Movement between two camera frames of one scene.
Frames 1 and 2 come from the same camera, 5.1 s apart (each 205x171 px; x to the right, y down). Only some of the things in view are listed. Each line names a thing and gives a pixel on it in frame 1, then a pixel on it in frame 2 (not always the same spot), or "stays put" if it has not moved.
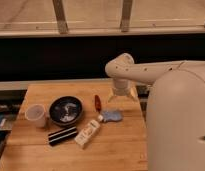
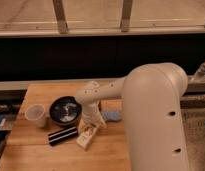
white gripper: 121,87 to 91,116
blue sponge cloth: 112,115 stays put
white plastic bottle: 88,131 stays put
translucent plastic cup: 37,113 stays put
